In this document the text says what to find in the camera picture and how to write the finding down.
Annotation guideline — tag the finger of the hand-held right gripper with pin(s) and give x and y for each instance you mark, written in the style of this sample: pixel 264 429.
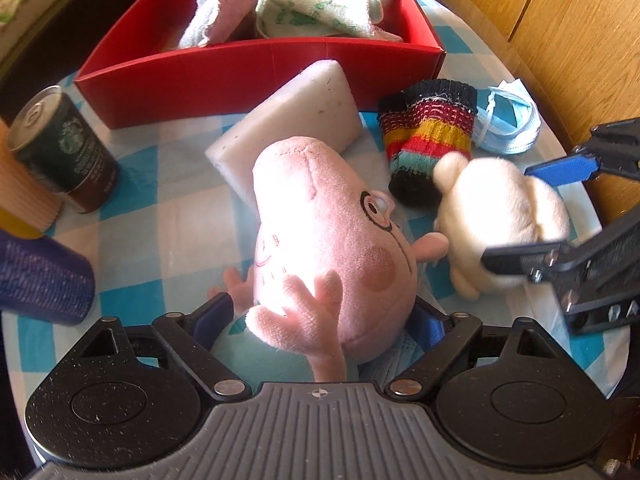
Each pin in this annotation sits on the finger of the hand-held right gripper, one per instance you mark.
pixel 560 170
pixel 520 260

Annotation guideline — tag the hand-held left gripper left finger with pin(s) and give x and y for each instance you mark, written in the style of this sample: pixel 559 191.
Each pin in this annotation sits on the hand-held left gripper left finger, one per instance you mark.
pixel 215 316

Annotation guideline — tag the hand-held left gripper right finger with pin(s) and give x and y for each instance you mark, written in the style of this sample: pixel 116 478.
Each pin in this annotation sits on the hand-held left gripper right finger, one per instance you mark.
pixel 427 327

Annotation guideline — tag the white plush toy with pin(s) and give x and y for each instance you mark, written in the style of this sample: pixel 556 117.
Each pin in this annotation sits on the white plush toy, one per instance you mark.
pixel 500 200

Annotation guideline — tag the striped knitted sock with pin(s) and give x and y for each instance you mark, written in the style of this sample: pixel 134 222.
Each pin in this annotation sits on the striped knitted sock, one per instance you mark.
pixel 430 135

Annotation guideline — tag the pink pig plush toy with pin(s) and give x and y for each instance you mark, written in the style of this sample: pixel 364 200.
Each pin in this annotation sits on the pink pig plush toy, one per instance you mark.
pixel 310 220

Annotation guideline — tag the white sponge block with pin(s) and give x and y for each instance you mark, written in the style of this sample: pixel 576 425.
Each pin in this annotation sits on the white sponge block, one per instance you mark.
pixel 300 105

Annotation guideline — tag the red cardboard box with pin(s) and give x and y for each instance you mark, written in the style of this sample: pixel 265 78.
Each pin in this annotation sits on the red cardboard box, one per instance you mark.
pixel 200 80

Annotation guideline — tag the white green patterned towel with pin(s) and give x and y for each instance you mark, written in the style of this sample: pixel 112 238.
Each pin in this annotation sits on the white green patterned towel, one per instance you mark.
pixel 310 15

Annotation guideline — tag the pink pastel towel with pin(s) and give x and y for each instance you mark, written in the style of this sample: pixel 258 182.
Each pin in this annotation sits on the pink pastel towel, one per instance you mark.
pixel 225 5

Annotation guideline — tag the blue white checkered tablecloth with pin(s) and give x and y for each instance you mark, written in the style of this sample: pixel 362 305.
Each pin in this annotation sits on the blue white checkered tablecloth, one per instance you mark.
pixel 165 200

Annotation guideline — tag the wooden wardrobe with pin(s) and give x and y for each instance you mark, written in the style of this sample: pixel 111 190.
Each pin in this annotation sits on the wooden wardrobe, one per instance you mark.
pixel 550 20

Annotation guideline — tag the blue drink can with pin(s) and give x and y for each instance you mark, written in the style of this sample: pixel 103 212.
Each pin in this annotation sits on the blue drink can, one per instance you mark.
pixel 45 275

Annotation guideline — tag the dark green coffee can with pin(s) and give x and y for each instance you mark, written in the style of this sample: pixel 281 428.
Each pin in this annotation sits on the dark green coffee can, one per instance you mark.
pixel 65 155

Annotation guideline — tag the orange ribbed bottle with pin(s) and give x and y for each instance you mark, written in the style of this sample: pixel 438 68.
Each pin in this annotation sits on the orange ribbed bottle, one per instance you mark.
pixel 25 195

